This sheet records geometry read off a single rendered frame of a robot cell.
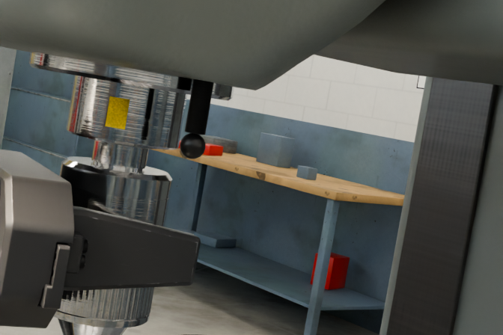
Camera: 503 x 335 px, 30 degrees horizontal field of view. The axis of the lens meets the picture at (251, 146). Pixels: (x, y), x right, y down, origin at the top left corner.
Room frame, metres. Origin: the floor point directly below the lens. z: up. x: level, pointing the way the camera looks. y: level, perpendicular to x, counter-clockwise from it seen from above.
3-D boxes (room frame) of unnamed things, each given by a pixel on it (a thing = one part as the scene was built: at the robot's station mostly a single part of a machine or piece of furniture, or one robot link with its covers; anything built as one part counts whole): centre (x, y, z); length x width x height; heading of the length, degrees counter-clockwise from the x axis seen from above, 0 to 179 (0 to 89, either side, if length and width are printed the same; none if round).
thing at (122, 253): (0.37, 0.04, 1.24); 0.06 x 0.02 x 0.03; 116
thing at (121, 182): (0.40, 0.05, 1.26); 0.05 x 0.05 x 0.01
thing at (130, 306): (0.40, 0.05, 1.23); 0.05 x 0.05 x 0.06
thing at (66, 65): (0.40, 0.05, 1.31); 0.09 x 0.09 x 0.01
